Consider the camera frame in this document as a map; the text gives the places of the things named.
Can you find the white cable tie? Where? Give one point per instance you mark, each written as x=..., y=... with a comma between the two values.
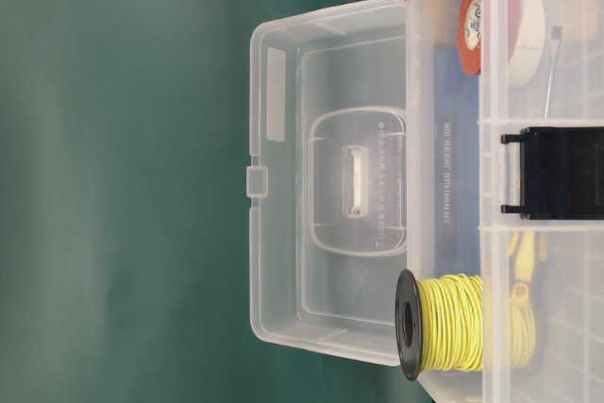
x=555, y=44

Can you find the white tape roll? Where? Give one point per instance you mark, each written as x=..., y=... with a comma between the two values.
x=529, y=45

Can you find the yellow wire spool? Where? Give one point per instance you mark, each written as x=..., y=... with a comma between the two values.
x=439, y=323

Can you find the black toolbox latch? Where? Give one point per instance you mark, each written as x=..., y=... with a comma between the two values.
x=561, y=173

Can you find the blue flat package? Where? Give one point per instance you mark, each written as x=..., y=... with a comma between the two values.
x=456, y=166

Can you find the clear plastic toolbox lid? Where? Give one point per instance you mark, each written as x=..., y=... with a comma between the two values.
x=327, y=179

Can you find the clear plastic toolbox base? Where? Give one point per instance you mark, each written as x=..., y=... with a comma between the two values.
x=550, y=350

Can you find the red tape roll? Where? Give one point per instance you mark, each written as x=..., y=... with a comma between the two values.
x=470, y=33

